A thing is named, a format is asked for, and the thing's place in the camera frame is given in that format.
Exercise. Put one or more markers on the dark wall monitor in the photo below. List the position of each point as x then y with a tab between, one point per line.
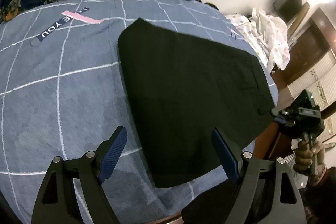
287	9

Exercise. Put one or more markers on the white crumpled cloth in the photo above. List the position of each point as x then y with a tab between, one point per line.
267	35

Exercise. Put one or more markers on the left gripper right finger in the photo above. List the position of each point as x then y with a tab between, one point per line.
265	190

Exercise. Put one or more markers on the blue grid bed sheet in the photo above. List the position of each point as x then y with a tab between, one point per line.
62	95

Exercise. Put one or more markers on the black pants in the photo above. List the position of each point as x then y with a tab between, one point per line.
181	87

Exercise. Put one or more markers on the person right hand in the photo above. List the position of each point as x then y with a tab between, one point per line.
304	158

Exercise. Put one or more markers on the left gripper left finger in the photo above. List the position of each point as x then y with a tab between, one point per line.
56	200

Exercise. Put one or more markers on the brown wooden door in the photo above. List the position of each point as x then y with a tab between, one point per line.
310	46

